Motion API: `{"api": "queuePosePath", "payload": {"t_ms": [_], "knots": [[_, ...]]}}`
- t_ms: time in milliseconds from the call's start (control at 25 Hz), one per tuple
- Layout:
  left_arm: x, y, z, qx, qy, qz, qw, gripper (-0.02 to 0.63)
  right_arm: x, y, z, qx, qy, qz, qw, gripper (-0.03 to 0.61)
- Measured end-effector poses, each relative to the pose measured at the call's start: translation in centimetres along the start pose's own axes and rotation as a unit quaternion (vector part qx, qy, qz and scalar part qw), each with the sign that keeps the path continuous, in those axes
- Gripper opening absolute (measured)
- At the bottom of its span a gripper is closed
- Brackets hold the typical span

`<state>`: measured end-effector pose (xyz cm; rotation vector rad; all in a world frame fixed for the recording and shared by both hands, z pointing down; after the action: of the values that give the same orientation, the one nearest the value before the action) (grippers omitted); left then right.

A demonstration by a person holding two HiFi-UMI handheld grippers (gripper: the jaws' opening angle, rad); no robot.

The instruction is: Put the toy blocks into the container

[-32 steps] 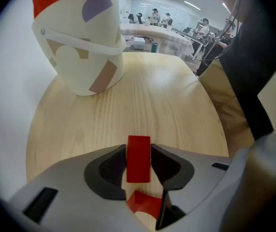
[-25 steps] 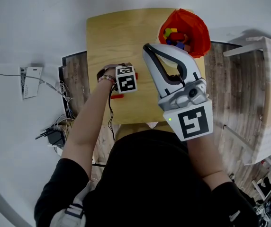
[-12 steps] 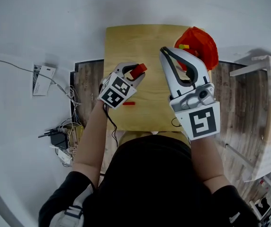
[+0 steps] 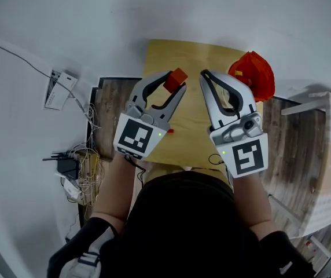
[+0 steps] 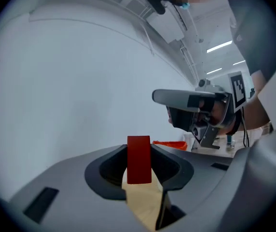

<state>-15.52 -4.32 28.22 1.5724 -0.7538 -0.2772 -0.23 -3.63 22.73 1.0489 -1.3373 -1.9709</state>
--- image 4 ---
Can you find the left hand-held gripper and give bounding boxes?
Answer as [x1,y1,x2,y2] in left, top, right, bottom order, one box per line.
[112,69,187,161]

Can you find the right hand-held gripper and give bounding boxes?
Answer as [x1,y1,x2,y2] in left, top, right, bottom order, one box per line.
[198,69,270,180]

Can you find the person's right forearm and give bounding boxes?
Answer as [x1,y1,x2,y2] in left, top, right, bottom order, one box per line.
[231,171,273,229]

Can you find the person's left forearm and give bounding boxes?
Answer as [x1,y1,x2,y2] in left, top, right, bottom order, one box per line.
[91,153,135,229]

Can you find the cream bucket with orange liner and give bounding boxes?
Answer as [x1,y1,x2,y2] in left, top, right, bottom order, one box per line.
[227,50,277,104]

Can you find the white board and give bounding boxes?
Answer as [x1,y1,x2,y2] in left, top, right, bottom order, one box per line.
[280,99,329,116]

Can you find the black router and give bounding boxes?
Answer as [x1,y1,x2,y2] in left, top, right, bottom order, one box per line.
[42,151,82,181]

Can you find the white network device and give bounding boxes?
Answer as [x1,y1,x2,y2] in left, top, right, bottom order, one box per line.
[62,177,83,200]

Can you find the person's black shirt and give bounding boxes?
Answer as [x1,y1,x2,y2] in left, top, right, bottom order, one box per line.
[46,170,317,278]

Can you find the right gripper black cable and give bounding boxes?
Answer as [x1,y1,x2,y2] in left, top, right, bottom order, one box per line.
[207,153,232,185]

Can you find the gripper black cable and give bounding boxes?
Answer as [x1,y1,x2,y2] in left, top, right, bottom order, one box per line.
[207,153,232,185]
[124,154,147,185]

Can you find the tangle of white cables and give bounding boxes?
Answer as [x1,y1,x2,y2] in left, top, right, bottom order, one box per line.
[82,102,102,156]

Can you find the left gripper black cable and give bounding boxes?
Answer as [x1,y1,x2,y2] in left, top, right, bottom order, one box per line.
[124,154,147,185]

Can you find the long grey cable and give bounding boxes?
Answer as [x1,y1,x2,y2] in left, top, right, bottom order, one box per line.
[0,35,86,113]

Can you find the thin black floor cable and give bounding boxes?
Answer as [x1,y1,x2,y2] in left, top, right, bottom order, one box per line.
[65,212,82,243]

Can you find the white bag strap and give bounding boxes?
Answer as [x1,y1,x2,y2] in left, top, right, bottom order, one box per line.
[59,225,116,278]

